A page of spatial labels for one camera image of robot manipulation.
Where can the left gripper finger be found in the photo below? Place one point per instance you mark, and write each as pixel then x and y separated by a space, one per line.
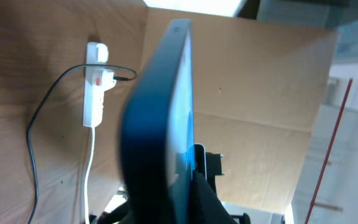
pixel 204 205

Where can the blue Galaxy S25 smartphone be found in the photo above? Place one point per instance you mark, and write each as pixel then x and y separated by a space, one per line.
pixel 157 131

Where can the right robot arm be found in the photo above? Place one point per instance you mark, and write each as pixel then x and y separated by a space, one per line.
pixel 113 217

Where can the white USB charger plug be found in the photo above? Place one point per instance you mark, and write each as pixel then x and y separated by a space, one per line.
pixel 102 53

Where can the brown cardboard box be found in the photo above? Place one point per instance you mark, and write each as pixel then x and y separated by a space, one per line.
pixel 257 89

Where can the white power strip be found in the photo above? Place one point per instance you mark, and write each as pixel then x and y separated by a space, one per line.
pixel 98 79

